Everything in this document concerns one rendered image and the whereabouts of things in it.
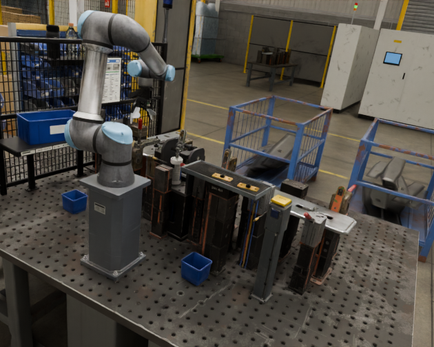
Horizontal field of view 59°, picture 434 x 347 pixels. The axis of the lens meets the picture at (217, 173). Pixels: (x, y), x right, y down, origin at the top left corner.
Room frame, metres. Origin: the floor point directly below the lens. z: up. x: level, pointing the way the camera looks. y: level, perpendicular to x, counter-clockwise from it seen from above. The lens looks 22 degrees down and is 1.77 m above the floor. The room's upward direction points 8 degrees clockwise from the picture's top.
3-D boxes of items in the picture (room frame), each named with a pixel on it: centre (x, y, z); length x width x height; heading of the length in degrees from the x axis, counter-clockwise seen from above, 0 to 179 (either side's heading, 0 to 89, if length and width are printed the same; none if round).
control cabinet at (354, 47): (10.40, -3.06, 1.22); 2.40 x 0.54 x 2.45; 152
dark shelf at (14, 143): (2.18, 0.85, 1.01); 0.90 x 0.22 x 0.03; 148
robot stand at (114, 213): (1.43, 0.41, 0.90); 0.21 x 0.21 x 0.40; 65
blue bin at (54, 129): (2.02, 0.95, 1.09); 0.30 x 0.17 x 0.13; 139
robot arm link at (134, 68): (1.89, 0.43, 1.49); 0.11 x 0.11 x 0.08; 79
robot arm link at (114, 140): (1.43, 0.41, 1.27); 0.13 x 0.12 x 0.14; 79
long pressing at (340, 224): (1.87, -0.04, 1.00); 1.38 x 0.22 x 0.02; 58
